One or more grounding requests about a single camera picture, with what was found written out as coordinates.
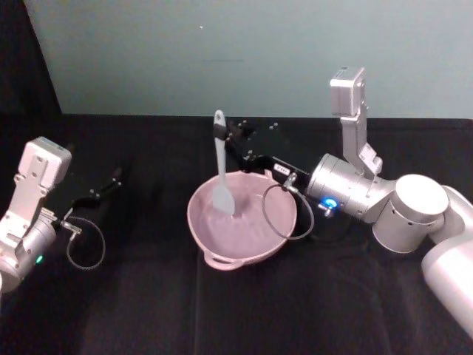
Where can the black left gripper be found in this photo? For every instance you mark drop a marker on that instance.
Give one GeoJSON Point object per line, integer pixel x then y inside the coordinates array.
{"type": "Point", "coordinates": [68, 185]}

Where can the grey silicone spatula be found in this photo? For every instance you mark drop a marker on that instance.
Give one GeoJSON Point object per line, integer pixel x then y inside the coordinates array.
{"type": "Point", "coordinates": [221, 174]}

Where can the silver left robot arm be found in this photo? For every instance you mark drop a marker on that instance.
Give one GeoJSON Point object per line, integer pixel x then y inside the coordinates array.
{"type": "Point", "coordinates": [33, 174]}

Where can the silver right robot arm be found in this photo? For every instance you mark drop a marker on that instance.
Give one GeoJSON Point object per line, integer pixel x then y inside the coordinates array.
{"type": "Point", "coordinates": [406, 207]}

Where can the black table cloth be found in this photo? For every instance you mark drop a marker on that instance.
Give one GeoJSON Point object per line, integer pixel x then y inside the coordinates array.
{"type": "Point", "coordinates": [236, 310]}

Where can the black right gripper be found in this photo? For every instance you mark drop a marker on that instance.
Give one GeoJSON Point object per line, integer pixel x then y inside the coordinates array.
{"type": "Point", "coordinates": [286, 174]}

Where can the black hanging cloth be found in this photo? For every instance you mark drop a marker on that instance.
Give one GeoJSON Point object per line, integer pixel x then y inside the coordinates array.
{"type": "Point", "coordinates": [18, 55]}

